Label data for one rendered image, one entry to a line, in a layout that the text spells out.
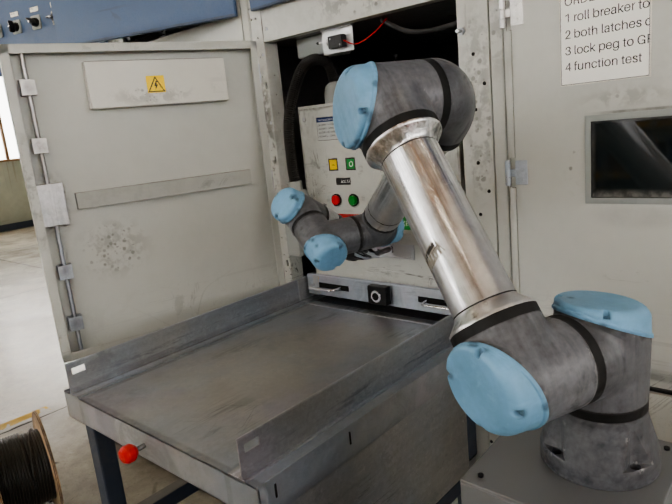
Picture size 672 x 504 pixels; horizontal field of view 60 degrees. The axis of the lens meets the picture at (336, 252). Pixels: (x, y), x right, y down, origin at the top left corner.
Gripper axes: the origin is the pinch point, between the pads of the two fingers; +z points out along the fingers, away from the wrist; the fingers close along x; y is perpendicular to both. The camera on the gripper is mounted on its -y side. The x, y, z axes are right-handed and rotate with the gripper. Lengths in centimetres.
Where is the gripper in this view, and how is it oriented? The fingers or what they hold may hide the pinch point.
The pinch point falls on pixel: (371, 252)
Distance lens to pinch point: 147.8
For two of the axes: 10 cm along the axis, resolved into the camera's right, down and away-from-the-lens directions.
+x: 2.5, -9.5, 1.8
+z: 6.1, 2.9, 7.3
